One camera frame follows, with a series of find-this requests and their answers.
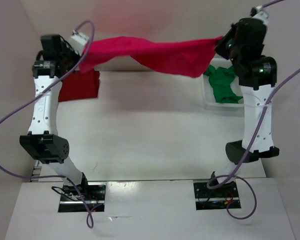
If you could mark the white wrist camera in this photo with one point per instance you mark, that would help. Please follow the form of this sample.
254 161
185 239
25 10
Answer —
259 13
78 39

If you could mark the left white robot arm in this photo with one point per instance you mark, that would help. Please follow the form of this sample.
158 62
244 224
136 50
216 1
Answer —
42 141

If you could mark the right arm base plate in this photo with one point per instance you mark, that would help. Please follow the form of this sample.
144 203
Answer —
216 199

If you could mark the white plastic basket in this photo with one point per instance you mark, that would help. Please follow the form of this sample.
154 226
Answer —
207 91

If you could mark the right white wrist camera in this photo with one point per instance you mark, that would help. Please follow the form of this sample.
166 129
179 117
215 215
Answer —
259 13

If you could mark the dark red t shirt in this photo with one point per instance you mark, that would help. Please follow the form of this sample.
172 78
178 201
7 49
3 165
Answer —
80 86

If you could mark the pink t shirt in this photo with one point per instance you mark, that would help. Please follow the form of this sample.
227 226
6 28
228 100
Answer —
187 58

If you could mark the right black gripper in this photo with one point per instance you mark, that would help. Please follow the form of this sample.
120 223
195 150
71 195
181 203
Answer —
219 47

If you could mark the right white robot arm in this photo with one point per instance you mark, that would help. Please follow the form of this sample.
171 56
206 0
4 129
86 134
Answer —
257 77

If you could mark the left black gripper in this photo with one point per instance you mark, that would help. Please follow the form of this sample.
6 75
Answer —
67 47

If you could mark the green t shirt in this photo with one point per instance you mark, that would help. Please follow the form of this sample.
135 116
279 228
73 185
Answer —
220 80

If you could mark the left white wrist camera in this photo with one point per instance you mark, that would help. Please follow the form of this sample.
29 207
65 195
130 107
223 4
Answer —
78 39

